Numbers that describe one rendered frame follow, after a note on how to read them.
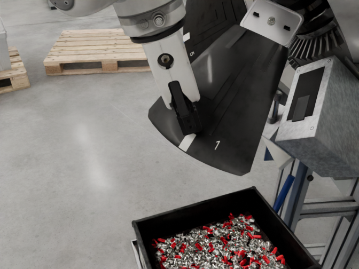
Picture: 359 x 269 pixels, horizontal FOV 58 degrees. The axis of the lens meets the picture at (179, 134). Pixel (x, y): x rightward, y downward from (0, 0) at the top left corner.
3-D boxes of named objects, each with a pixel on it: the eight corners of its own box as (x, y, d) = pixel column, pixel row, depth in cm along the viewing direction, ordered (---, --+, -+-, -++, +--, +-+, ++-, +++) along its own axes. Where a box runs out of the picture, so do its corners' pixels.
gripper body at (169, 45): (186, 21, 37) (209, 102, 43) (178, 1, 45) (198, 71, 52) (124, 42, 38) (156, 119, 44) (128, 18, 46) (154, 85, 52)
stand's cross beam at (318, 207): (348, 205, 97) (352, 195, 95) (355, 215, 94) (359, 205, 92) (288, 209, 96) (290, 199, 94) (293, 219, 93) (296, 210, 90)
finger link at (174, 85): (186, 112, 41) (190, 118, 47) (170, 56, 42) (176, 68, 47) (178, 115, 41) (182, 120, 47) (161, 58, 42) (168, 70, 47)
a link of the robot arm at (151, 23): (184, 1, 36) (191, 26, 38) (177, -15, 43) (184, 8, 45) (114, 25, 37) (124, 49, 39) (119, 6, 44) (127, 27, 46)
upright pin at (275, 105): (275, 118, 64) (280, 89, 60) (278, 124, 62) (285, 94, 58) (264, 119, 64) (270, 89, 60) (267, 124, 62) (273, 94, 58)
